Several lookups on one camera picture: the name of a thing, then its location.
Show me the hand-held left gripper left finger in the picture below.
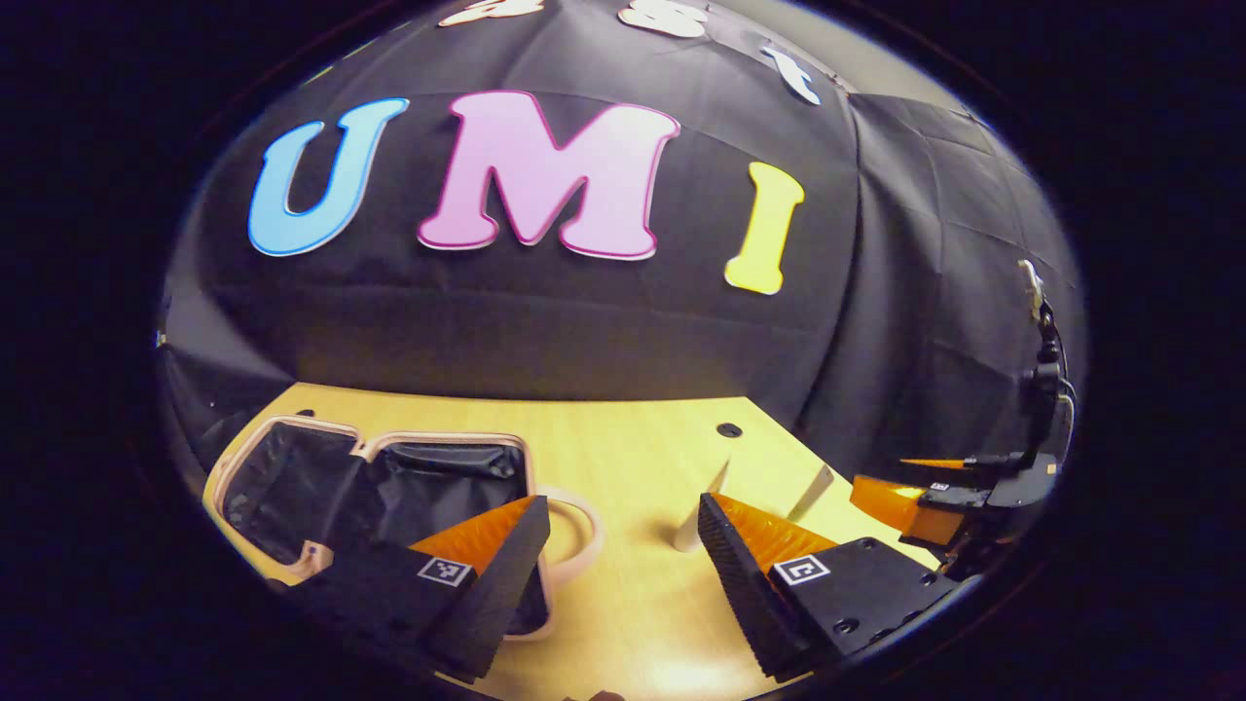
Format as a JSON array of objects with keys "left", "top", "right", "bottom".
[{"left": 292, "top": 496, "right": 552, "bottom": 683}]

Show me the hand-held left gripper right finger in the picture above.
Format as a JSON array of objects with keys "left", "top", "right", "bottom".
[{"left": 697, "top": 493, "right": 961, "bottom": 682}]

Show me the pale green skincare tube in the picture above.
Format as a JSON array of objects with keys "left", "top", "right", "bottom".
[{"left": 787, "top": 464, "right": 836, "bottom": 522}]

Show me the pale pink suitcase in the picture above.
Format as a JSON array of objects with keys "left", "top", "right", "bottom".
[{"left": 204, "top": 414, "right": 605, "bottom": 644}]

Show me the black backdrop cloth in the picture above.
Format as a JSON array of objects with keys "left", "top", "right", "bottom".
[{"left": 156, "top": 0, "right": 1089, "bottom": 488}]

